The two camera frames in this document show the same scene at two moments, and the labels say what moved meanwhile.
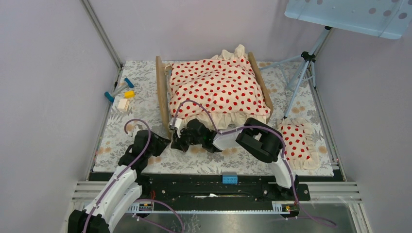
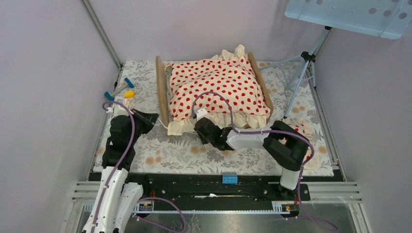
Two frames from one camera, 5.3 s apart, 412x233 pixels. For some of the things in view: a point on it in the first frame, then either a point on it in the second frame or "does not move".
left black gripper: (162, 143) → (148, 119)
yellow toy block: (129, 94) does not move
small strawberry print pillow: (300, 149) does not move
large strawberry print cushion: (226, 86) does not move
